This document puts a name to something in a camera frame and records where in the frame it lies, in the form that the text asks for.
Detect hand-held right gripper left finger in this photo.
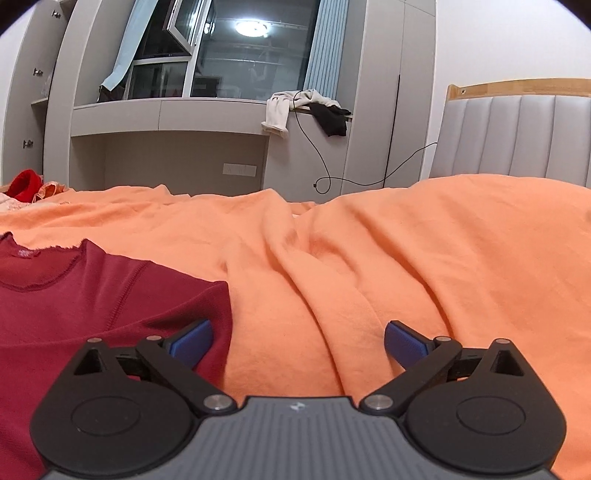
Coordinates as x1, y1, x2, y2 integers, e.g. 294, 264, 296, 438
70, 318, 237, 417

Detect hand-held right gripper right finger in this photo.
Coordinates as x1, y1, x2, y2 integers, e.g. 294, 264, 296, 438
359, 320, 533, 415

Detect dark red shirt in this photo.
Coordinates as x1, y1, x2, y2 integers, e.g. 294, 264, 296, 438
0, 232, 234, 480

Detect orange blanket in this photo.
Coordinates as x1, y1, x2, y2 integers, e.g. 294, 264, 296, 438
0, 173, 591, 480

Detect peach patterned cloth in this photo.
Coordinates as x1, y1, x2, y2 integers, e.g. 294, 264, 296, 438
0, 180, 71, 216

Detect grey built-in desk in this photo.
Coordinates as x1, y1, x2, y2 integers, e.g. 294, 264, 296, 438
69, 96, 354, 204

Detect grey padded wooden headboard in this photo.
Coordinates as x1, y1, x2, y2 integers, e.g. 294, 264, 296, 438
428, 78, 591, 191

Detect bright red knit cloth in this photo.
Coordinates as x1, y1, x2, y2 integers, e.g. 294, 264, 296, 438
8, 169, 45, 203

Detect black garment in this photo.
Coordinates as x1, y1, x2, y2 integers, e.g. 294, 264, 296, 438
308, 102, 353, 138

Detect white garment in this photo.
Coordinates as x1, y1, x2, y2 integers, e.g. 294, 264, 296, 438
261, 89, 341, 138

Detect grey tall wardrobe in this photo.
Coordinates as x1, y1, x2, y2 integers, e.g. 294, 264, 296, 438
341, 0, 437, 191

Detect window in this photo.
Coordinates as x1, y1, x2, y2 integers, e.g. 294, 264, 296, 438
126, 0, 322, 102

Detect grey wardrobe with knobs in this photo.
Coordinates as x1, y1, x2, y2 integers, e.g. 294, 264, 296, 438
0, 0, 77, 186

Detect blue pleated curtain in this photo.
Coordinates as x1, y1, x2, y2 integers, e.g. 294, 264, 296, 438
302, 0, 368, 100

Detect light blue curtain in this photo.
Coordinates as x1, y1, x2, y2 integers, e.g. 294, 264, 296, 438
100, 0, 151, 92

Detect black cable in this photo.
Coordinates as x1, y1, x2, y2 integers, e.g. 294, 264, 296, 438
290, 90, 438, 195

